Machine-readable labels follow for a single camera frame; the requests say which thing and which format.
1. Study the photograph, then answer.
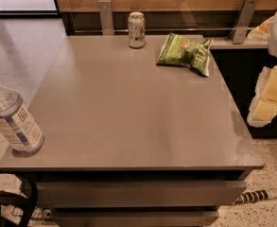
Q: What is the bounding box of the metal rail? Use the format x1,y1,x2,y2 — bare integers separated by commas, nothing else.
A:
74,26,255,35

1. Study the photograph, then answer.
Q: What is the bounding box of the right metal bracket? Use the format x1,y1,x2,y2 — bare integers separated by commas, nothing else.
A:
229,0,259,44

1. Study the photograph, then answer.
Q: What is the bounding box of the green chip bag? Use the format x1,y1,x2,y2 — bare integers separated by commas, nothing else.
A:
157,32,213,77

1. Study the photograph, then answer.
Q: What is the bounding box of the lower grey drawer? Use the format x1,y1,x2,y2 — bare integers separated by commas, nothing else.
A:
52,211,218,227

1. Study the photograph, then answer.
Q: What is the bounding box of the left metal bracket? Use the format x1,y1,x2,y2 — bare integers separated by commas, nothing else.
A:
98,0,114,36

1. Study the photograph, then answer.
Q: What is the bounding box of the clear plastic water bottle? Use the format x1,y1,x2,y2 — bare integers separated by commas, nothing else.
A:
0,82,44,153

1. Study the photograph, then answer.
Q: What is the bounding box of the grey drawer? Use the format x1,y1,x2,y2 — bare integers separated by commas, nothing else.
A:
37,181,246,208
52,211,218,227

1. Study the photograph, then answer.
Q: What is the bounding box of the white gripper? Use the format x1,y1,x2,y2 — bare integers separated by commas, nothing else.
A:
247,11,277,128

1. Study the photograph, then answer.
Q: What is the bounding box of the metal bracket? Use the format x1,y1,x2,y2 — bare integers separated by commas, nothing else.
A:
229,0,259,44
98,0,114,36

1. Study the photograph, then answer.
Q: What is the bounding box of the upper grey drawer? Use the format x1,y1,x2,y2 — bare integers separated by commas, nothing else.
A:
37,181,246,208

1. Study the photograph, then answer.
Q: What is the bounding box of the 7up soda can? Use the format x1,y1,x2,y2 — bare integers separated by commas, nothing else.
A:
128,11,146,48

